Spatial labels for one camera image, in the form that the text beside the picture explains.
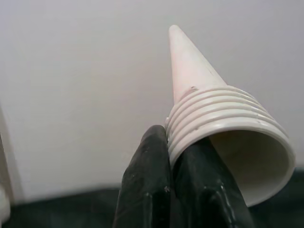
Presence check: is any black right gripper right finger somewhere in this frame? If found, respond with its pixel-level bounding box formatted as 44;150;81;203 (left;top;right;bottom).
171;136;255;228

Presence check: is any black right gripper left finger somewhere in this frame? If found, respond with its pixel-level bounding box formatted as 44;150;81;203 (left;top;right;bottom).
113;124;171;228

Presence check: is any white plastic table leg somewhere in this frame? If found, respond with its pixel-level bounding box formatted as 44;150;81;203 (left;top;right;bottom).
165;25;296;207

